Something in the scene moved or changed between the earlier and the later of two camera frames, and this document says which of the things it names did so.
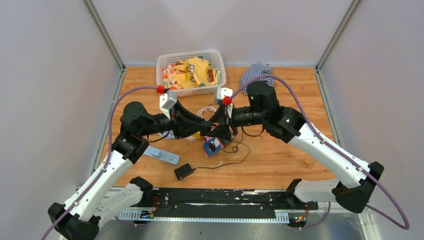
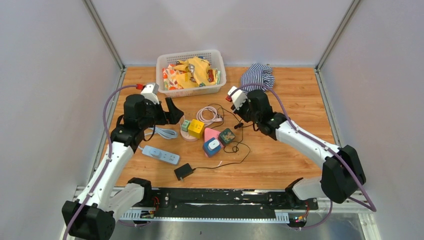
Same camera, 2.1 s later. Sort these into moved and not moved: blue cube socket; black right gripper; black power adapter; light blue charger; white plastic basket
Moved: black right gripper
Not moved: light blue charger; blue cube socket; white plastic basket; black power adapter
